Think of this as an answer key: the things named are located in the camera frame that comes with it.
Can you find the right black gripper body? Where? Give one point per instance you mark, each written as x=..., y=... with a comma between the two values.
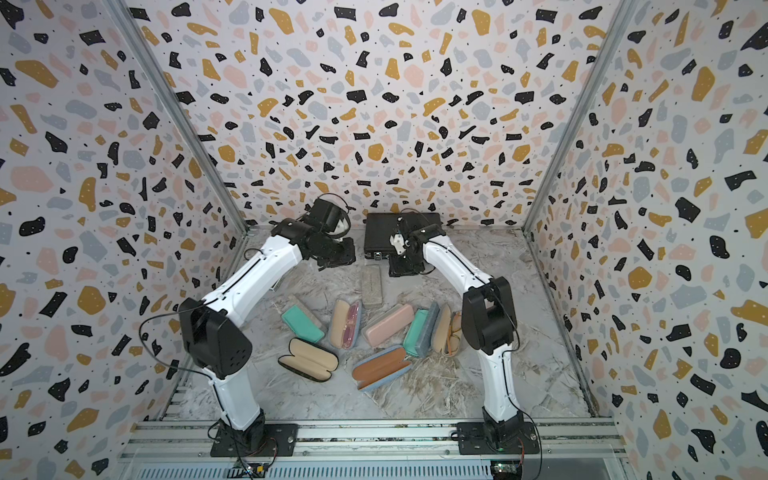
x=401, y=265

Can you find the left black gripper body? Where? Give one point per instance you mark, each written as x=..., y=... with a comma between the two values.
x=337, y=253

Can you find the pink glasses case grey lining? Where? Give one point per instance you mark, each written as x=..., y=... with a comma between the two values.
x=387, y=324

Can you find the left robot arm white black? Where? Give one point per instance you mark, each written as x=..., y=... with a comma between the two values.
x=212, y=328

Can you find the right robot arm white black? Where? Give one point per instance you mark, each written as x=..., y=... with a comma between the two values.
x=488, y=323

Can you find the grey case mint lining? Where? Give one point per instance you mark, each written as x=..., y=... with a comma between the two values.
x=418, y=340

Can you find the mint green glasses case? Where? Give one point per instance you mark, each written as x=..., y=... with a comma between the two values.
x=303, y=325

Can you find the black case beige lining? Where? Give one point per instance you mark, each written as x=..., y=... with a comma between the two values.
x=309, y=361

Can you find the black ribbed briefcase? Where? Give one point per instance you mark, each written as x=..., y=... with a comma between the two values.
x=381, y=227

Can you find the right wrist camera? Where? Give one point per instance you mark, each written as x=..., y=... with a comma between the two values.
x=399, y=243

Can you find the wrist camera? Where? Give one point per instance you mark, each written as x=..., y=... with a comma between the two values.
x=329, y=218
x=399, y=243

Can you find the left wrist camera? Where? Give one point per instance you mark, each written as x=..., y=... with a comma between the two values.
x=329, y=218

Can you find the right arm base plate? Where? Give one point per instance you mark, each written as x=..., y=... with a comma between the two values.
x=482, y=438

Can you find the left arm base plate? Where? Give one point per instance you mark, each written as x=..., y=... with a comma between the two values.
x=266, y=439

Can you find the aluminium front rail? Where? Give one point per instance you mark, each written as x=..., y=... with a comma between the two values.
x=553, y=448

